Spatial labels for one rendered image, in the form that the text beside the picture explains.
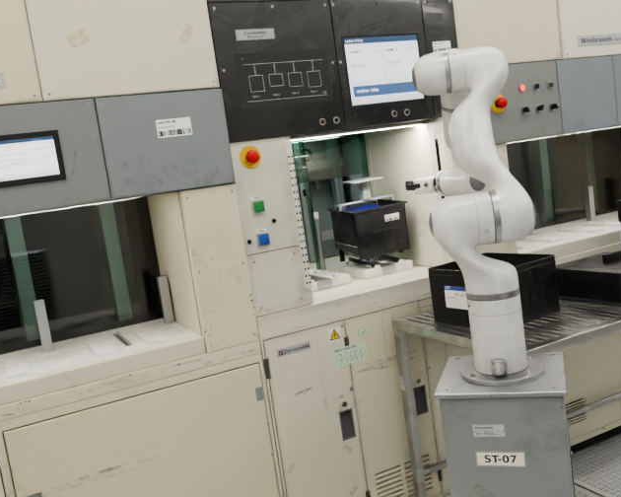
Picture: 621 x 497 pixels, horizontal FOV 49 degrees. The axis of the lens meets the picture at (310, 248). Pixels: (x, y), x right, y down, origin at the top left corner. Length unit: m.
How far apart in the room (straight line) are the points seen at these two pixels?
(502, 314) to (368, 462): 0.96
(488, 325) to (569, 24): 1.57
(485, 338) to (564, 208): 1.90
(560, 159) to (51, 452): 2.50
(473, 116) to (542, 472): 0.81
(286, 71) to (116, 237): 0.81
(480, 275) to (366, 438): 0.95
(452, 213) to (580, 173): 2.01
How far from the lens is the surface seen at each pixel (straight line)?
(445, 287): 2.11
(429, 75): 1.71
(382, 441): 2.38
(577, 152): 3.50
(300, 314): 2.13
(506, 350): 1.60
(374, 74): 2.28
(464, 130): 1.63
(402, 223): 2.53
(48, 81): 1.95
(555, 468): 1.62
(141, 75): 1.99
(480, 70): 1.71
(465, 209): 1.54
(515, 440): 1.59
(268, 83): 2.10
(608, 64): 2.99
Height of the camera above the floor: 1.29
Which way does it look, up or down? 7 degrees down
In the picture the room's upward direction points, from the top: 8 degrees counter-clockwise
